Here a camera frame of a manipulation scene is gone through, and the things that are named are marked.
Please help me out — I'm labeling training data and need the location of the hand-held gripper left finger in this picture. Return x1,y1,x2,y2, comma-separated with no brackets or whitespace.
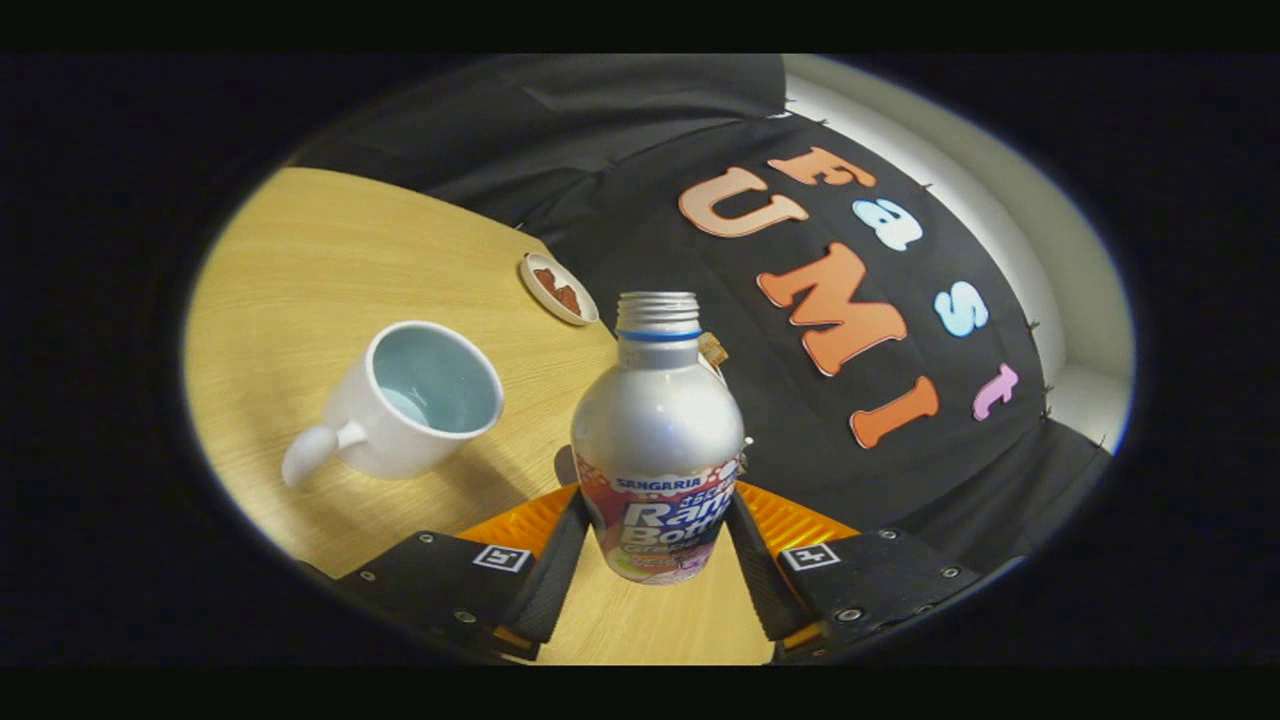
335,487,591,661

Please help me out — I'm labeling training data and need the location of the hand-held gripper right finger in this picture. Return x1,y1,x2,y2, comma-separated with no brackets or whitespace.
725,482,986,661

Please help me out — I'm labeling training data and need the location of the silver juice bottle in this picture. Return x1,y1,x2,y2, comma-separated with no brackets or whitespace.
571,291,747,586

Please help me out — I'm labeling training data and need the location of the white cup blue inside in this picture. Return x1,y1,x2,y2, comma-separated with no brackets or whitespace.
281,320,505,490

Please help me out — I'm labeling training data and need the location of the white round plate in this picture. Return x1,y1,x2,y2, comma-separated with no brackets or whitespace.
520,252,600,327

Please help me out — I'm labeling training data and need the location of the wooden table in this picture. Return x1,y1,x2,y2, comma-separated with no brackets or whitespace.
183,167,776,666

